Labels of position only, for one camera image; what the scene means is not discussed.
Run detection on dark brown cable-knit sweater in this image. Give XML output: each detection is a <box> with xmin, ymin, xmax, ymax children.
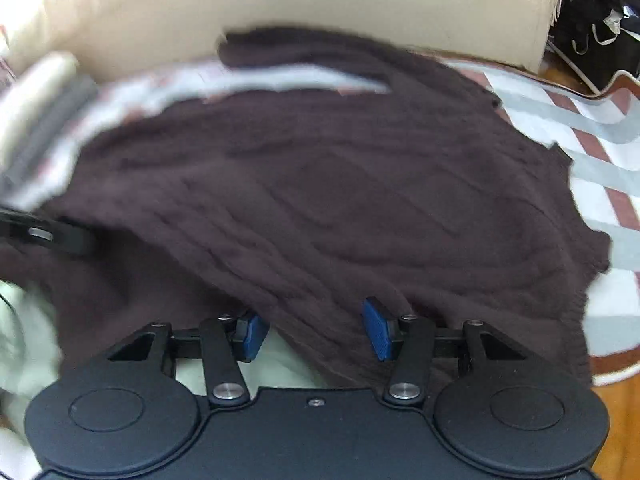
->
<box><xmin>0</xmin><ymin>27</ymin><xmax>614</xmax><ymax>391</ymax></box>

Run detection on pile of white clothes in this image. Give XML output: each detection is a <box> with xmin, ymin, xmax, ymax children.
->
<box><xmin>1</xmin><ymin>283</ymin><xmax>61</xmax><ymax>479</ymax></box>

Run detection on folded white sweater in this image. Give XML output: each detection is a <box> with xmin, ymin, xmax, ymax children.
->
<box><xmin>1</xmin><ymin>51</ymin><xmax>79</xmax><ymax>169</ymax></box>

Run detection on folded grey sweater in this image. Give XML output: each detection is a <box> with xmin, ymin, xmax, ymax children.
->
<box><xmin>1</xmin><ymin>75</ymin><xmax>99</xmax><ymax>200</ymax></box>

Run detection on checkered pink grey rug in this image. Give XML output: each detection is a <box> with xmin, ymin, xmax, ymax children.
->
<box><xmin>0</xmin><ymin>54</ymin><xmax>640</xmax><ymax>388</ymax></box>

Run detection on black bag with straps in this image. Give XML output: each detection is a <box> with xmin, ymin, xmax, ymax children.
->
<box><xmin>550</xmin><ymin>0</ymin><xmax>639</xmax><ymax>92</ymax></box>

